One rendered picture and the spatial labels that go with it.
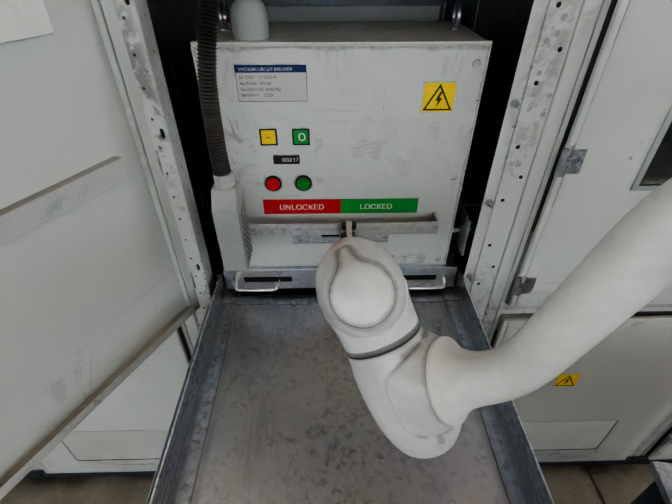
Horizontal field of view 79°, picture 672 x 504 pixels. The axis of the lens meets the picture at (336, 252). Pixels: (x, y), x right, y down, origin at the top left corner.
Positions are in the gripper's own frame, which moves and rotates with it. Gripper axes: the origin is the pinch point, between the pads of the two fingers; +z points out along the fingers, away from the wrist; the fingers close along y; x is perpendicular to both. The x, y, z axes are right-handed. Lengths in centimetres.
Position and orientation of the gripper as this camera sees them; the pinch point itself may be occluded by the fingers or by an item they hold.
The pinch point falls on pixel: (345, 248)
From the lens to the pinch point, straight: 83.1
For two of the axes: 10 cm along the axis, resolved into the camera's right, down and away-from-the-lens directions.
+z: -0.2, -1.4, 9.9
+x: 10.0, -0.1, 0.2
